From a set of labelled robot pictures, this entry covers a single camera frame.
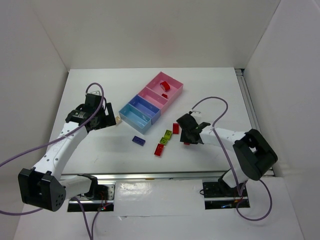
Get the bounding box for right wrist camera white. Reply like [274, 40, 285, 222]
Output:
[189, 110, 202, 123]

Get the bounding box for small pink container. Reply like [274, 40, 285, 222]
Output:
[138, 87, 168, 108]

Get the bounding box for tan lego brick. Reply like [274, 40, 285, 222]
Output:
[115, 116, 122, 125]

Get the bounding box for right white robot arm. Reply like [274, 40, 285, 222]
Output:
[177, 112, 278, 189]

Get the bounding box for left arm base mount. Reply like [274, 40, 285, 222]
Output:
[76, 182, 116, 212]

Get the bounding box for aluminium front rail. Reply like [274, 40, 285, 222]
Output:
[59, 170, 226, 182]

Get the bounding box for red round flower lego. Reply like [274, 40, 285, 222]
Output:
[160, 81, 171, 92]

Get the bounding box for light blue container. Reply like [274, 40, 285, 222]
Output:
[119, 103, 152, 135]

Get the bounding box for upper green lego brick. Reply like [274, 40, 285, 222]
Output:
[163, 129, 173, 141]

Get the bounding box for lower green lego brick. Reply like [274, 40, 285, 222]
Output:
[159, 137, 168, 146]

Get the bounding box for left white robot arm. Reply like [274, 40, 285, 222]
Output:
[18, 93, 116, 212]

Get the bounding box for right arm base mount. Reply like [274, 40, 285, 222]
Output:
[199, 181, 250, 210]

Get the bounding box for green lego brick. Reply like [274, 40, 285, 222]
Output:
[163, 129, 173, 141]
[159, 137, 168, 146]

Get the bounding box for large pink container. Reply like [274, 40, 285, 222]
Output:
[146, 71, 184, 115]

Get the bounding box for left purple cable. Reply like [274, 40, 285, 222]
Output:
[0, 82, 106, 240]

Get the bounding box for aluminium rail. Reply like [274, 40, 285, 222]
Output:
[234, 67, 276, 177]
[59, 170, 226, 182]

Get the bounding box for purple blue container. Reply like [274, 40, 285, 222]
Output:
[129, 95, 161, 125]

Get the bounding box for purple lego plate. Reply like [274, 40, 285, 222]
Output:
[132, 136, 146, 146]

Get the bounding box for aluminium right rail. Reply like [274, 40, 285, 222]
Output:
[234, 67, 276, 177]

